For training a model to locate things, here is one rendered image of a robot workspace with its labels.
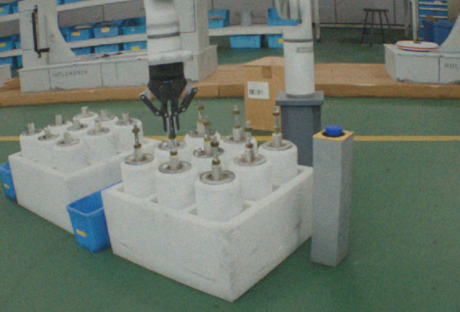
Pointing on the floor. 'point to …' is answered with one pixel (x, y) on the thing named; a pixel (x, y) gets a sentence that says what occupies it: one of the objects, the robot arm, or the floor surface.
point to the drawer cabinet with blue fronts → (431, 6)
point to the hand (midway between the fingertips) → (171, 124)
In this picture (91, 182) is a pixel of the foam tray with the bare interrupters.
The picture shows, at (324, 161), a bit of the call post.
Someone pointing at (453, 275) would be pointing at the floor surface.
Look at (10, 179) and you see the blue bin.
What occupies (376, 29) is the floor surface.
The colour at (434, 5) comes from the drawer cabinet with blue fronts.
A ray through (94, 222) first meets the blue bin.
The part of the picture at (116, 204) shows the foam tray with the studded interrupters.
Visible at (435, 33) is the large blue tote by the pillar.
